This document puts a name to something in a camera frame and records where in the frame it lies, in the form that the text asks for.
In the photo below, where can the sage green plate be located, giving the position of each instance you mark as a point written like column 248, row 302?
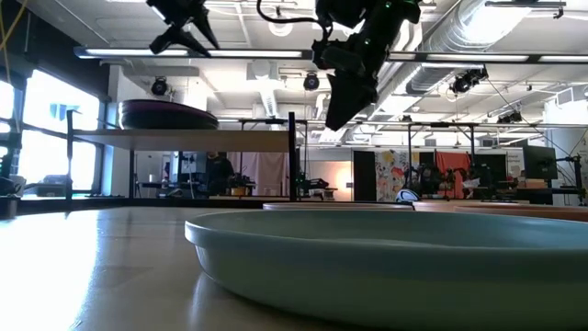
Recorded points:
column 367, row 266

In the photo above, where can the orange cloth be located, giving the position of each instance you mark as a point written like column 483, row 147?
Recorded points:
column 452, row 165

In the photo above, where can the silver ventilation duct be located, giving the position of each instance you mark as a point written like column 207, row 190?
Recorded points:
column 455, row 32

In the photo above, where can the black ceiling camera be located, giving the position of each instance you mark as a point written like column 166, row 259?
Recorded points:
column 509, row 117
column 466, row 81
column 311, row 82
column 159, row 86

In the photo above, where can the pink curtain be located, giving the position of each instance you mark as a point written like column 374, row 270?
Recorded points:
column 266, row 172

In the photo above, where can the black door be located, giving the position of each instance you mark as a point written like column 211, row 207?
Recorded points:
column 364, row 177

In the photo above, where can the person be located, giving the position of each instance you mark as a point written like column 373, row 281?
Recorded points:
column 219, row 172

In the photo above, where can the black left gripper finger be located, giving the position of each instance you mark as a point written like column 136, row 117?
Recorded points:
column 177, row 37
column 207, row 30

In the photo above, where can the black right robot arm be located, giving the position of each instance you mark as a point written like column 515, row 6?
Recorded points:
column 386, row 23

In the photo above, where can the black overhead rig beam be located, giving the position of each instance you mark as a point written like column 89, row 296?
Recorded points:
column 533, row 58

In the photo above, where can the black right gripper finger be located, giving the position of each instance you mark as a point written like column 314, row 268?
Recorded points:
column 363, row 96
column 340, row 106

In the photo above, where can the purple plate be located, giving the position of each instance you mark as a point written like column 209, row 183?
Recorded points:
column 165, row 117

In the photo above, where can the floral curtain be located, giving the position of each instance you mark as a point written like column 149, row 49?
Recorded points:
column 390, row 177

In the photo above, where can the black monitor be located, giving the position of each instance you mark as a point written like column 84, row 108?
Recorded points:
column 539, row 162

